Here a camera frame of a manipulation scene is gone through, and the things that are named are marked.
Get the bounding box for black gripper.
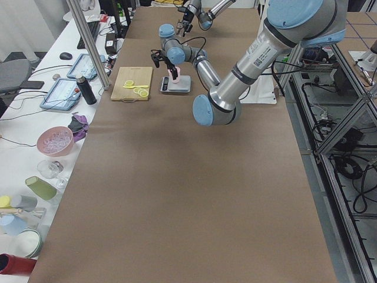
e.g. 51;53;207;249
150;49;174;68
177;6;194;28

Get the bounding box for glass sauce dispenser bottle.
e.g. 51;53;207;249
176;20;184;37

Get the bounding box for pink plastic cup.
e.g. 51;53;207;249
170;67;180;83

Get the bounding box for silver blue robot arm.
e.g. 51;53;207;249
176;0;236;35
151;1;348;126

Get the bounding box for silver kitchen scale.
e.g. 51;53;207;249
160;75;191;94

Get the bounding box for green plastic cup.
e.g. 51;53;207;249
25;176;57;200

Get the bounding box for grey plastic cup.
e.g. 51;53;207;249
11;195;38;212

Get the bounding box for yellow plastic cup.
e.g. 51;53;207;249
0;195;12;209

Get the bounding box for light blue plastic cup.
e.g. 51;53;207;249
1;214;28;236

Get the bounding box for red cup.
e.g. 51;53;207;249
1;254;37;275

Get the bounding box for wooden cutting board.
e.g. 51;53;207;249
110;67;153;101

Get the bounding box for yellow plastic knife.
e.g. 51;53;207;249
123;85;149;89

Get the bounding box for lemon slice pair far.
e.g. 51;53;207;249
123;80;134;88

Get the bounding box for lemon slice front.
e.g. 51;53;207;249
138;90;149;98

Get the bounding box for black keyboard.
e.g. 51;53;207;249
77;20;101;50

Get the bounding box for blue teach pendant far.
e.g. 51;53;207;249
67;53;97;81

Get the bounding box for blue teach pendant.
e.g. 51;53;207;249
39;78;81;111
67;53;97;81

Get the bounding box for black water bottle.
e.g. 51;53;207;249
75;74;97;105

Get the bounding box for black computer mouse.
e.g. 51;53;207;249
59;52;72;60

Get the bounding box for blue teach pendant near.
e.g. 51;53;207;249
39;78;81;111

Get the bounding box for purple grey cloth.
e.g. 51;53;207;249
68;113;89;142

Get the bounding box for black smartphone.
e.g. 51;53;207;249
20;81;45;90

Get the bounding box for pink bowl with ice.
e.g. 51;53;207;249
37;126;74;157

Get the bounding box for clear wine glass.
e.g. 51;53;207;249
37;160;68;190

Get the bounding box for white green bowl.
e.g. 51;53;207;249
8;229;43;258

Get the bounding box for aluminium frame post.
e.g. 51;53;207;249
66;0;110;90

